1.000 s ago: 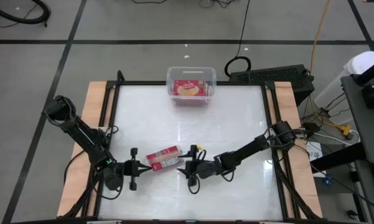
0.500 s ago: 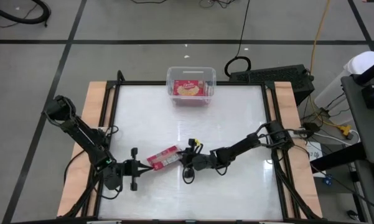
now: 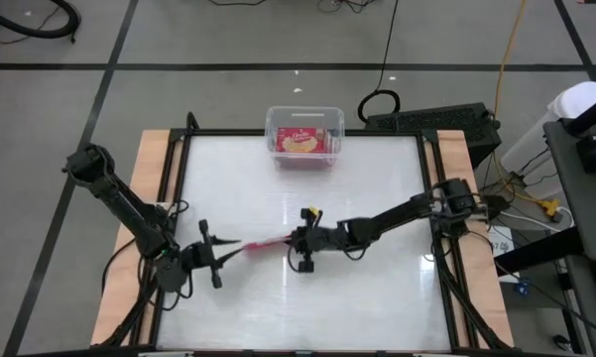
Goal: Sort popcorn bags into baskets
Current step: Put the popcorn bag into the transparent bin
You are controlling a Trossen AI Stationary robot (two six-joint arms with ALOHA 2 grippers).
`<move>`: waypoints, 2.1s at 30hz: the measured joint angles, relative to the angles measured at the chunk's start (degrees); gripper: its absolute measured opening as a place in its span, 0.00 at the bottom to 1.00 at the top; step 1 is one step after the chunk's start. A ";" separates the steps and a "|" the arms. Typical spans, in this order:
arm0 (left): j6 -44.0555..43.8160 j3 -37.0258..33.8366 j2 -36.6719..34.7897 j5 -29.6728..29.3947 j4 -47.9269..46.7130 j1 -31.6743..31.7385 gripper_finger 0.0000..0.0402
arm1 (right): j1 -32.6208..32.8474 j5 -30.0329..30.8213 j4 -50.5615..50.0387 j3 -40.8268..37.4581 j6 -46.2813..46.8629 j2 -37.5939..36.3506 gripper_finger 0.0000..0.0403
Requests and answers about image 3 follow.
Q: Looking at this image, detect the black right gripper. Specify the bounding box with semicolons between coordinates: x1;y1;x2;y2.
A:
280;207;346;274

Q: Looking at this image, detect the black hanging power cable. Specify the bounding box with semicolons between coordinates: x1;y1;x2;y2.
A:
355;0;402;124

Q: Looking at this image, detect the black corrugated vacuum hose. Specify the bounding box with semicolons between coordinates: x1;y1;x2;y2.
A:
0;0;82;45

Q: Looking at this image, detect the yellow extension cord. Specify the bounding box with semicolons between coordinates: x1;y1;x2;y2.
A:
490;0;562;223

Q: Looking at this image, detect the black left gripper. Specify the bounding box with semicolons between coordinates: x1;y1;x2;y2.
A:
180;219;245;290

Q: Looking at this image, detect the white cylindrical container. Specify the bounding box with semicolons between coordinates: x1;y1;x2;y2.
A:
499;80;596;173

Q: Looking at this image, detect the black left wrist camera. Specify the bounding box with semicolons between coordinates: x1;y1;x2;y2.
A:
178;242;204;272

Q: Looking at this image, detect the dark grey desk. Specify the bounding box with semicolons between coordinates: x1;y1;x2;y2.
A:
493;118;596;357

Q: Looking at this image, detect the clear plastic storage bin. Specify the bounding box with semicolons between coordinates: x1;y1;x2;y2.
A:
263;104;346;170

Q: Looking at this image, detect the white paper sheet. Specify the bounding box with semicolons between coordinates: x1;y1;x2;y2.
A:
486;225;516;258

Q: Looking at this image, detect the red popcorn bag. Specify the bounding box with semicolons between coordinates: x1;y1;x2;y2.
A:
276;127;327;154
241;235;293;253

